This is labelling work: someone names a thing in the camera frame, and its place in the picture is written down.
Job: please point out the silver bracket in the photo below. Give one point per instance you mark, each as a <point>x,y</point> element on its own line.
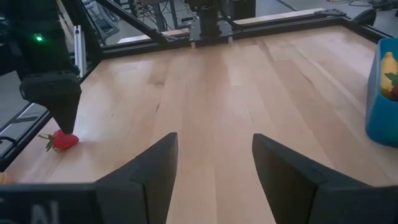
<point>79,51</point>

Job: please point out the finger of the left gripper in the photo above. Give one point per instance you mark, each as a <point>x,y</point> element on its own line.
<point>59,99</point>

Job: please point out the black aluminium table frame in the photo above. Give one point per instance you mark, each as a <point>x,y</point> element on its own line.
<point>174,43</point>

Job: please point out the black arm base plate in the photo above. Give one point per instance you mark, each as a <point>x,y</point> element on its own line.
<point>211,31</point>

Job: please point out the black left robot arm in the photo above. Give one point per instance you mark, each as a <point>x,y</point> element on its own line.
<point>207,15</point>

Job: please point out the blue plastic tupperware container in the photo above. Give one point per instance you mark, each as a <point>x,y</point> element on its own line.
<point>381,109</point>

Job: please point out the toy strawberry with big leaves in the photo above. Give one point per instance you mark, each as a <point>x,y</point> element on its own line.
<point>62,140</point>

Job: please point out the toy strawberry small leaves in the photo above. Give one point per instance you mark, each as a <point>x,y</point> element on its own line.
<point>394,85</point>

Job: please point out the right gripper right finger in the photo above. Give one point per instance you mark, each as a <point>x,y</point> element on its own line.
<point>295,186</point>

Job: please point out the yellow toy banana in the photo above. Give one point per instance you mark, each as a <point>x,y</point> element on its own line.
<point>388,71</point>

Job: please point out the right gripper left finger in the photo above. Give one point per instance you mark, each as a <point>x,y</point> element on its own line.
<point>146,186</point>

